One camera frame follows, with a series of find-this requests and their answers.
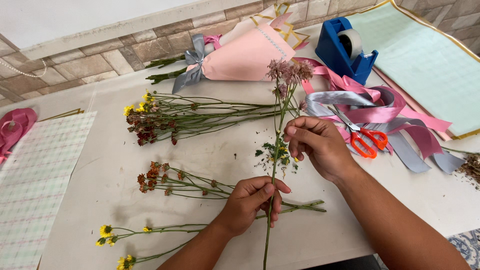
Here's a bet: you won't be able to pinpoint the person's left hand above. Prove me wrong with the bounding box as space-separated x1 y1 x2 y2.
215 176 292 239

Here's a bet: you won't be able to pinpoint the person's right hand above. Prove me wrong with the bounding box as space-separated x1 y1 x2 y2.
284 116 359 185

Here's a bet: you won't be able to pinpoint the pink flower stem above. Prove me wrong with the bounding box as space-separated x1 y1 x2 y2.
262 59 315 270

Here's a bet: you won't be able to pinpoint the green leaf scraps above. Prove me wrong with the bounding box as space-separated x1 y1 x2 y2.
254 138 301 178

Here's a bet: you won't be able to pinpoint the pink satin ribbon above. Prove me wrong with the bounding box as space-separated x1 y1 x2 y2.
293 56 453 160

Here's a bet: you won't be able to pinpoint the bunch of orange flower stems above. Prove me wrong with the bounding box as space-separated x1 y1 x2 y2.
136 161 328 214

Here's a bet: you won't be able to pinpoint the grey satin ribbon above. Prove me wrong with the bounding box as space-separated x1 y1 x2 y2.
305 86 466 174

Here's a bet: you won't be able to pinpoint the long yellow flower stem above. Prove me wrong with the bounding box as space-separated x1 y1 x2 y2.
95 214 271 247

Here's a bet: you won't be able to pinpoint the blue tape dispenser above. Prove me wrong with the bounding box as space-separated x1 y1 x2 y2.
314 16 379 86

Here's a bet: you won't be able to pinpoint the short yellow flower stem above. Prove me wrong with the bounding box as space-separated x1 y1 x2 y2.
116 240 193 270

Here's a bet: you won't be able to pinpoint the heap of mixed flower stems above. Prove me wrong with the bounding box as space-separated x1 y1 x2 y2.
123 89 301 147

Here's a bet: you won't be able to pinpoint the clear tape roll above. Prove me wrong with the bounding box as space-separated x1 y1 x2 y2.
337 28 364 61

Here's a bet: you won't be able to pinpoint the pink paper wrapped bouquet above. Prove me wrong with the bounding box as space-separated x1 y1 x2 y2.
145 23 297 85

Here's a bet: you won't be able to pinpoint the green gold-edged wrapping paper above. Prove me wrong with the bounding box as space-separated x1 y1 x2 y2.
346 0 480 140

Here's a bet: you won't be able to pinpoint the cream bouquet with gold ribbon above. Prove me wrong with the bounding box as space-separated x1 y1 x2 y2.
203 2 311 51

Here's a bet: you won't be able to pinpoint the dried flower scraps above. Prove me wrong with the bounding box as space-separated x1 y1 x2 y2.
442 146 480 185

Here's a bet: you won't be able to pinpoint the grey ribbon bow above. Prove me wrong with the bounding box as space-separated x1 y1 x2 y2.
172 34 208 95

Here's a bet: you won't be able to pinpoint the blue patterned cloth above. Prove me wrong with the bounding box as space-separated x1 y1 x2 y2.
446 228 480 270

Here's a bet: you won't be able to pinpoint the gold-edged paper sheet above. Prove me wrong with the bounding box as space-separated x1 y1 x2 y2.
37 108 85 123

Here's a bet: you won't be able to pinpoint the plaid wrapping paper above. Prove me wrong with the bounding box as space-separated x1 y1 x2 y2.
0 110 98 270

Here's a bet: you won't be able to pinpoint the pink ribbon roll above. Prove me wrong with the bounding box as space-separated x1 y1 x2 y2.
0 107 38 164

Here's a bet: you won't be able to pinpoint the orange handled scissors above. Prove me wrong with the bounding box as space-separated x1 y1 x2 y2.
327 105 389 160

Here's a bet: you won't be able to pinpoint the white pearl string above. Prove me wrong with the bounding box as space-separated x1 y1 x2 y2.
0 58 49 79

